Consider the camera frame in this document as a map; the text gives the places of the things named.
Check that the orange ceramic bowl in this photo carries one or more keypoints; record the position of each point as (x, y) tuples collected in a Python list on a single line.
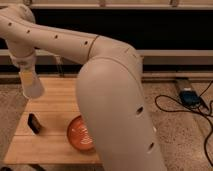
[(78, 135)]

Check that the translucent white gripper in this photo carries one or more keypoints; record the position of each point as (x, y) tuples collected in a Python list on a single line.
[(31, 84)]

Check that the blue power adapter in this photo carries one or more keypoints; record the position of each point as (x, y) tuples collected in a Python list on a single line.
[(189, 97)]

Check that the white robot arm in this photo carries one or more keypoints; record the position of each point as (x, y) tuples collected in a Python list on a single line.
[(109, 91)]

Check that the black eraser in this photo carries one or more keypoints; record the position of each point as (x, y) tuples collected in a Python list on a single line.
[(33, 123)]

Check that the wooden table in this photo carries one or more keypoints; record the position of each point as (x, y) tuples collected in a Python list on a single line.
[(54, 110)]

